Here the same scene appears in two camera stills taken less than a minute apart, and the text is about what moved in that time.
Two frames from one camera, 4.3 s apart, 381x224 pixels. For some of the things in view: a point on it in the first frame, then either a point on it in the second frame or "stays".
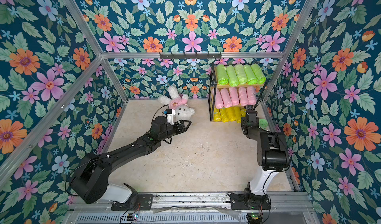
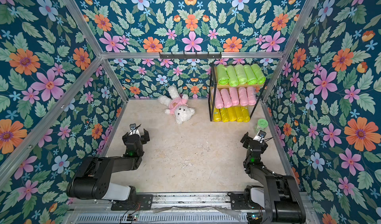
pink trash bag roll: (226, 100) stays
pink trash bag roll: (234, 95) stays
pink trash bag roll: (243, 96) stays
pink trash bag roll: (251, 94) stays
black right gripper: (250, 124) → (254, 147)
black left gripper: (181, 125) → (147, 137)
